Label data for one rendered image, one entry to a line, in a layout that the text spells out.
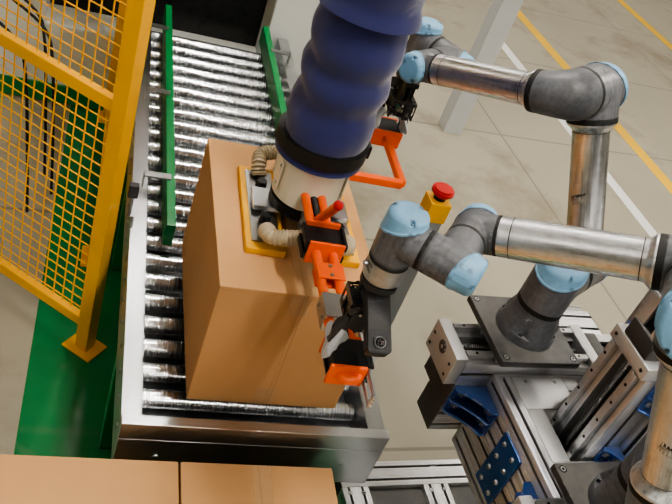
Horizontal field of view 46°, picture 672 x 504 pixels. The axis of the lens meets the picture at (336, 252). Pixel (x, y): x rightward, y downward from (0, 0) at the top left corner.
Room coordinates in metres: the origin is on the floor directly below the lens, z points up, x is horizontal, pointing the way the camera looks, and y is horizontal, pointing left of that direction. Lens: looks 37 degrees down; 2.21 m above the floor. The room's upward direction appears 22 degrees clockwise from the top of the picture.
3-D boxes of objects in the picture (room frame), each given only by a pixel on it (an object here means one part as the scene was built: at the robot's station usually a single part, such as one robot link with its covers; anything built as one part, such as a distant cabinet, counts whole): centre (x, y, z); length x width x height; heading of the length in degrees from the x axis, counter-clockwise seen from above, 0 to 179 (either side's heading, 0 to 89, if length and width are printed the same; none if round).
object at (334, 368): (1.12, -0.09, 1.14); 0.08 x 0.07 x 0.05; 22
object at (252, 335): (1.68, 0.15, 0.81); 0.60 x 0.40 x 0.40; 23
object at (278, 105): (2.84, 0.36, 0.60); 1.60 x 0.11 x 0.09; 23
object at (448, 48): (1.96, -0.08, 1.44); 0.11 x 0.11 x 0.08; 58
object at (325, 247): (1.44, 0.04, 1.14); 0.10 x 0.08 x 0.06; 112
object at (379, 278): (1.14, -0.09, 1.37); 0.08 x 0.08 x 0.05
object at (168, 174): (2.63, 0.85, 0.60); 1.60 x 0.11 x 0.09; 23
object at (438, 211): (2.06, -0.23, 0.50); 0.07 x 0.07 x 1.00; 23
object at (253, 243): (1.64, 0.22, 1.04); 0.34 x 0.10 x 0.05; 22
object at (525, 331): (1.57, -0.50, 1.09); 0.15 x 0.15 x 0.10
